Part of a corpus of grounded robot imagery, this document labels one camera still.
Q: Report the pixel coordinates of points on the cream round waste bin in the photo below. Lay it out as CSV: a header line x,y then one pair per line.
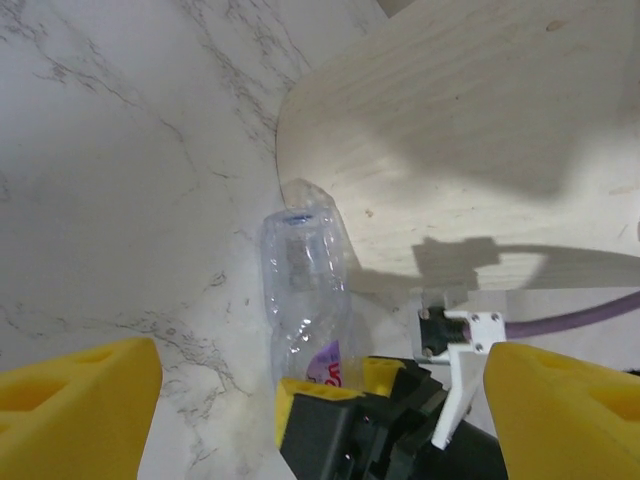
x,y
450,125

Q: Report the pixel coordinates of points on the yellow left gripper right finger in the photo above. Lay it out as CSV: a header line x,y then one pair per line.
x,y
570,415

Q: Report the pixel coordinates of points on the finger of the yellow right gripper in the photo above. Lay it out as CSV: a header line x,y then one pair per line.
x,y
320,389
381,372

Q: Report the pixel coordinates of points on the clear bottle purple label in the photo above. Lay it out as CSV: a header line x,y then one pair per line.
x,y
305,300

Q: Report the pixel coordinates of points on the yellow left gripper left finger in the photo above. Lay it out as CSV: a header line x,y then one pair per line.
x,y
65,415

